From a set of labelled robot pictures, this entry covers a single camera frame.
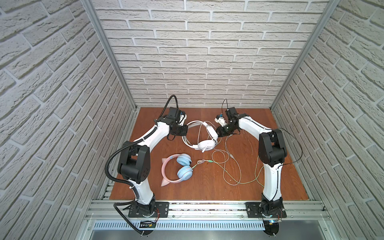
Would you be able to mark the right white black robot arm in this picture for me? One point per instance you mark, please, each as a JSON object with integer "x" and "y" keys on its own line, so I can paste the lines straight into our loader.
{"x": 272, "y": 153}

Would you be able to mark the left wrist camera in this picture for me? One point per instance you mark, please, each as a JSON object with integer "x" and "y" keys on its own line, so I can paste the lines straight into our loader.
{"x": 183, "y": 117}

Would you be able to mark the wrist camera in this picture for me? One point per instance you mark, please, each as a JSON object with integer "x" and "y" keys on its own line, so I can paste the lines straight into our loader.
{"x": 183, "y": 117}
{"x": 220, "y": 119}

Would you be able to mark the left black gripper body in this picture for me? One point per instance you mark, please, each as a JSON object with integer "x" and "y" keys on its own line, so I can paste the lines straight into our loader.
{"x": 182, "y": 130}

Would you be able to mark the white perforated vent strip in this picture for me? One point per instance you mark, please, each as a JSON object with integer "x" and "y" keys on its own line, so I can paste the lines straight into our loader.
{"x": 183, "y": 225}

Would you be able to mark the aluminium mounting rail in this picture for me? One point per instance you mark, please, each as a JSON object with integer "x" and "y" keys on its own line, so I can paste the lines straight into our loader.
{"x": 232, "y": 210}

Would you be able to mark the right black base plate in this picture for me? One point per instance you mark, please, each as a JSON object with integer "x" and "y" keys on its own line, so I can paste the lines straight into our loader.
{"x": 265, "y": 210}

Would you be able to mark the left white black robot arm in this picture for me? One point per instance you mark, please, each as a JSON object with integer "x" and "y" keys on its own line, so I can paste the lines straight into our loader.
{"x": 135, "y": 162}

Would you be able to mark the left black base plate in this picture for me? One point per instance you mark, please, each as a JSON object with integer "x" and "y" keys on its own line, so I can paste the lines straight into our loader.
{"x": 152, "y": 210}

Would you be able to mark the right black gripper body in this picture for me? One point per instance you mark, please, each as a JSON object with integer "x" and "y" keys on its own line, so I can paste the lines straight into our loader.
{"x": 227, "y": 130}

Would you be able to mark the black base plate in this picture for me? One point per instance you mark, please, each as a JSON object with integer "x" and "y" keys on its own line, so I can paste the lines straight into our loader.
{"x": 265, "y": 210}
{"x": 152, "y": 210}

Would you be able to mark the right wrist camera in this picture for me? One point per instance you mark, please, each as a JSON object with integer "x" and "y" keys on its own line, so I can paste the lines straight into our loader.
{"x": 220, "y": 119}

